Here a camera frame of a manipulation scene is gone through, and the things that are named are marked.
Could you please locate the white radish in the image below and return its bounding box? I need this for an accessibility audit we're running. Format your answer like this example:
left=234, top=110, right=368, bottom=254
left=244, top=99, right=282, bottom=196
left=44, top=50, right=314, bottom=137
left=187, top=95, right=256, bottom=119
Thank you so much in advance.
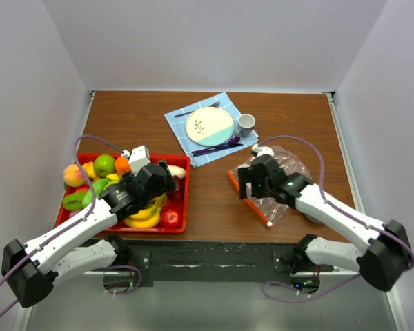
left=168, top=165, right=186, bottom=179

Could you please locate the dark red fruit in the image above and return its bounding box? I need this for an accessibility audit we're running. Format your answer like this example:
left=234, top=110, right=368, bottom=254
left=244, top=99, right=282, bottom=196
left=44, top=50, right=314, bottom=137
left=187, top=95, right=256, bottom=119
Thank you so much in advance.
left=166, top=177, right=185, bottom=201

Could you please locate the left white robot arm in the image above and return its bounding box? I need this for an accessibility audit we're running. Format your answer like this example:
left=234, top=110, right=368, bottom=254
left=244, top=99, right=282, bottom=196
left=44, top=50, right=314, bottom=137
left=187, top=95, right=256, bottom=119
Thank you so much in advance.
left=1, top=160, right=176, bottom=308

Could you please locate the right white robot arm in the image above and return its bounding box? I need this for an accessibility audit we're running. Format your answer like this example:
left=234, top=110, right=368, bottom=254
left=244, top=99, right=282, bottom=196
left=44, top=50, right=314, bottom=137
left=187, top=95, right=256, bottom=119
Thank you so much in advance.
left=237, top=154, right=414, bottom=292

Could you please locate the purple spoon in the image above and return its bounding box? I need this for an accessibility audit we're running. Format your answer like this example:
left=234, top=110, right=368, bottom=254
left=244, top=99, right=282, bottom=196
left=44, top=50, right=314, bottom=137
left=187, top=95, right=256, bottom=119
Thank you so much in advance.
left=192, top=136, right=241, bottom=154

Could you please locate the red apple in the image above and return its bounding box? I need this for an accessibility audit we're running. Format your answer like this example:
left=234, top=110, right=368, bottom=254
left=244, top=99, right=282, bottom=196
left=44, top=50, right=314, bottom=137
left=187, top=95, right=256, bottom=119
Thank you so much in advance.
left=159, top=208, right=182, bottom=229

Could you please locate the orange fruit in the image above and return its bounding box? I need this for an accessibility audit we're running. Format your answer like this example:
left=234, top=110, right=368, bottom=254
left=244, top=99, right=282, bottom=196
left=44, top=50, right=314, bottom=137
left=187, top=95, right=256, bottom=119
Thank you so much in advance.
left=115, top=156, right=131, bottom=176

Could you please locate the yellow banana bunch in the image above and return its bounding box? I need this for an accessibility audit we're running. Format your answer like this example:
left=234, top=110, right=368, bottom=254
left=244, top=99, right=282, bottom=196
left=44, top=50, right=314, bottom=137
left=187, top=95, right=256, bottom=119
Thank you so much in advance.
left=124, top=194, right=167, bottom=229

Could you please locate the purple knife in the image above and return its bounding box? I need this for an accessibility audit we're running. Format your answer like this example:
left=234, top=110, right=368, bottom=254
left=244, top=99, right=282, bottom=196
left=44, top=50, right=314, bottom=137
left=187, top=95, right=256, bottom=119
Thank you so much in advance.
left=192, top=143, right=244, bottom=157

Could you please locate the blue checked cloth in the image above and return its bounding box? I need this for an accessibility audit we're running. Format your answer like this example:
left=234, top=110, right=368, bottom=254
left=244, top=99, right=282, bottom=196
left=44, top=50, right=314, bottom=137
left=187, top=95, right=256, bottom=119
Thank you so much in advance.
left=164, top=92, right=259, bottom=168

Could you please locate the grey ceramic mug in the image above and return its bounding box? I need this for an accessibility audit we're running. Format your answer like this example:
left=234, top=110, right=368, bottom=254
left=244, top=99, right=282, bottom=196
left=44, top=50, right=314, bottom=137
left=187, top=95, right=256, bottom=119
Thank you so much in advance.
left=237, top=114, right=256, bottom=138

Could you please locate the green apple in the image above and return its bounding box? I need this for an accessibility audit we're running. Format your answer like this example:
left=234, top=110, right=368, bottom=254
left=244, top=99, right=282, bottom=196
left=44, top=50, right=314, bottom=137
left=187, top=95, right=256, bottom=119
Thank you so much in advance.
left=94, top=154, right=116, bottom=177

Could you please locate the green cucumber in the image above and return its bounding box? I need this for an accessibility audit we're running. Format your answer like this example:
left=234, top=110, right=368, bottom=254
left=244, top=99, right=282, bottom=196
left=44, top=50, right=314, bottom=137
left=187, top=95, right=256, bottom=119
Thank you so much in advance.
left=82, top=177, right=109, bottom=208

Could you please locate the cream and blue plate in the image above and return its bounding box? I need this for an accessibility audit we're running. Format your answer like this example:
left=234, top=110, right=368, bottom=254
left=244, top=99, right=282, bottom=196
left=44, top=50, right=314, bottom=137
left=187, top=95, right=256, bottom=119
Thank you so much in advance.
left=185, top=107, right=235, bottom=147

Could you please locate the purple fork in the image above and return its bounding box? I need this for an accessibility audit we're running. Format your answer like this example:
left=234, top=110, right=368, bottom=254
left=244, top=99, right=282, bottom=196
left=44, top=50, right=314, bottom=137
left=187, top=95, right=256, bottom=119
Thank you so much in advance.
left=174, top=101, right=221, bottom=118

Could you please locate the peach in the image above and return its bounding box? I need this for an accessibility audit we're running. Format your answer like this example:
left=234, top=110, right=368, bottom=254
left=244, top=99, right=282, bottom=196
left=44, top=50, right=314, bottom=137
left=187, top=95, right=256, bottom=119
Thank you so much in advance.
left=63, top=163, right=86, bottom=188

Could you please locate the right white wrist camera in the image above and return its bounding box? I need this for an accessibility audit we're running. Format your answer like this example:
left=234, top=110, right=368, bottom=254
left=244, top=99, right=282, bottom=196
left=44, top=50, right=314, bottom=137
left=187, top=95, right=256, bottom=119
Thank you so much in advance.
left=251, top=144, right=274, bottom=161

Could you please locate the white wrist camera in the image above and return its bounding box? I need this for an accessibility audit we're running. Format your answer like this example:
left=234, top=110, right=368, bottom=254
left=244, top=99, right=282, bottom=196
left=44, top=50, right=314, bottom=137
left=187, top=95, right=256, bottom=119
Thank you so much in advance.
left=251, top=144, right=274, bottom=161
left=121, top=146, right=150, bottom=176

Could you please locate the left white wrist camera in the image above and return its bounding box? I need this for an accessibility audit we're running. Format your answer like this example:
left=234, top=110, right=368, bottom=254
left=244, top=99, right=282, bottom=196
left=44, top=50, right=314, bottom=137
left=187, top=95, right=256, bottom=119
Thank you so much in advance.
left=121, top=146, right=150, bottom=176

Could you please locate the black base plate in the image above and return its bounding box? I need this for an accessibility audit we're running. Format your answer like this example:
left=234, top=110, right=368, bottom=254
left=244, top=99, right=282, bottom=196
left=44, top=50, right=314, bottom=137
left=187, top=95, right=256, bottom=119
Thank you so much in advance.
left=89, top=237, right=335, bottom=289

